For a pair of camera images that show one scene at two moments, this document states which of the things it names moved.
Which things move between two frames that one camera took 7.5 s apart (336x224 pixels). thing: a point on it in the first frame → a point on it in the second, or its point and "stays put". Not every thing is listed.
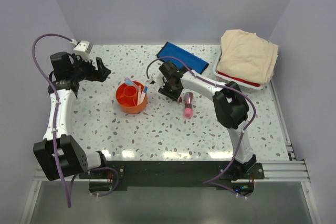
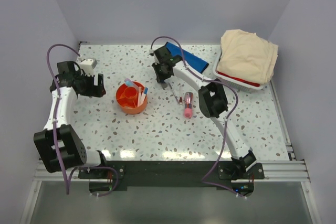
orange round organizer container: [132, 99] stays put
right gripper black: [164, 91] → [160, 78]
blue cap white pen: [143, 94] stays put
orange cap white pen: [139, 95] stays put
